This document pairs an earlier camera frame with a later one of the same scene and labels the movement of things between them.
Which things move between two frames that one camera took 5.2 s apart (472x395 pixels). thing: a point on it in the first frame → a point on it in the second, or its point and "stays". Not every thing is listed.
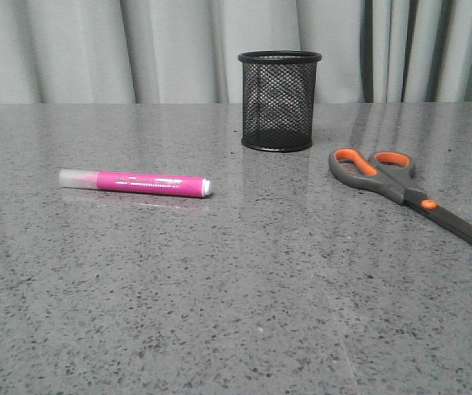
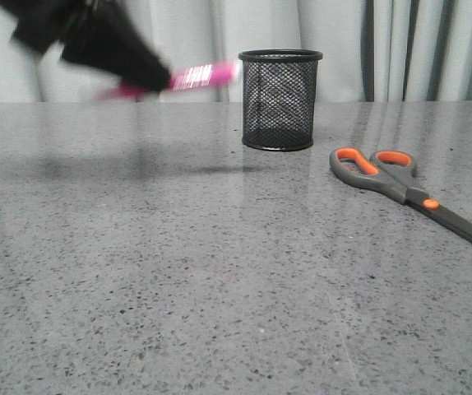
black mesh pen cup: x=279 y=99 stays
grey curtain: x=102 y=52 stays
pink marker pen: x=135 y=183 → x=200 y=76
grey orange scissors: x=391 y=174 stays
